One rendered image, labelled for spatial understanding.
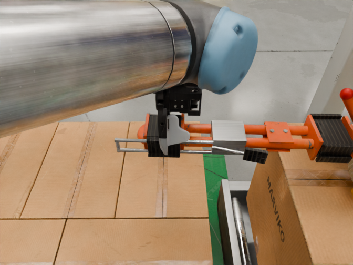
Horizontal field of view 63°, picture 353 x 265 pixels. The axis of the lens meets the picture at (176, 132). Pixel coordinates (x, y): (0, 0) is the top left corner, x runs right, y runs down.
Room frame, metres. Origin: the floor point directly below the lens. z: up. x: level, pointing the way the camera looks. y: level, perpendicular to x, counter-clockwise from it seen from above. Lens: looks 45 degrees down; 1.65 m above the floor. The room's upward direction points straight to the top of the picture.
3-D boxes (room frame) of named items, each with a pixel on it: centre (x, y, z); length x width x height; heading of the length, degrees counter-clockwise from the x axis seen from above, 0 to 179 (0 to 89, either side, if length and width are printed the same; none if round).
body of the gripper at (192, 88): (0.43, 0.00, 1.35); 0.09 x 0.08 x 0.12; 88
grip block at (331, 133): (0.42, -0.32, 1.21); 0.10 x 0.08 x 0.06; 178
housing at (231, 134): (0.43, -0.11, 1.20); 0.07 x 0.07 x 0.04; 88
